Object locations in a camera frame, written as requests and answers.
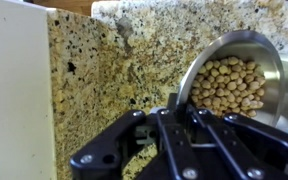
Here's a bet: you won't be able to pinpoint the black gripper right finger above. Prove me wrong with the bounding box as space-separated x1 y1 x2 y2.
183 103 288 180

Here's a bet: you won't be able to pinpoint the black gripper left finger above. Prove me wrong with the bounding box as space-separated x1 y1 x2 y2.
69 93 202 180

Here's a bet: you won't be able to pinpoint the chickpeas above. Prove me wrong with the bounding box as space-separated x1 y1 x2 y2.
190 56 267 118

